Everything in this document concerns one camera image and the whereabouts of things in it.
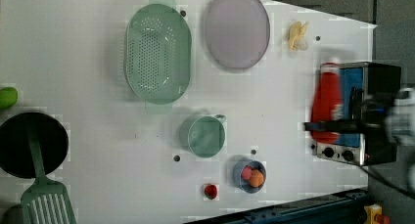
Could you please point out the green toy fruit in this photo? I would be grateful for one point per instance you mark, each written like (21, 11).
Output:
(8, 97)

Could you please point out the green perforated colander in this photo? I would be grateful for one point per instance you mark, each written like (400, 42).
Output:
(157, 56)

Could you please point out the blue small bowl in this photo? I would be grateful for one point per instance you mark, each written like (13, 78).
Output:
(244, 184)

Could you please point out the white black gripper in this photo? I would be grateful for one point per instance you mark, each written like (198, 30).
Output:
(395, 113)

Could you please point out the blue metal frame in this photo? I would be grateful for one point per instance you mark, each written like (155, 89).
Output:
(338, 208)

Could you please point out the silver black toaster oven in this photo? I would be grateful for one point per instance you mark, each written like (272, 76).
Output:
(360, 82)

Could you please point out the green slotted spatula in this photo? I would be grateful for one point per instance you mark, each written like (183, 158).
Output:
(46, 201)

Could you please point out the red toy strawberry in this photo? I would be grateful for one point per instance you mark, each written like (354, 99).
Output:
(210, 191)

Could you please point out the orange toy fruit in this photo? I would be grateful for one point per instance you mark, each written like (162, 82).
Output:
(256, 179)

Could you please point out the green cup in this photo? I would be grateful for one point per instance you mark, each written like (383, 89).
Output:
(203, 135)

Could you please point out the red plush ketchup bottle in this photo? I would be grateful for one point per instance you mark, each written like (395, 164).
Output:
(327, 102)

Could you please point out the lavender round plate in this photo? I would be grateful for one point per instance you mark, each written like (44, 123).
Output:
(237, 32)

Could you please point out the pink toy fruit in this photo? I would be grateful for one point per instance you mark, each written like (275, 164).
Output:
(247, 173)

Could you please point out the peeled toy banana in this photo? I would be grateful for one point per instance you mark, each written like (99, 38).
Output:
(297, 39)

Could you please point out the black frying pan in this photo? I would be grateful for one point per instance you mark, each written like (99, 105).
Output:
(15, 155)

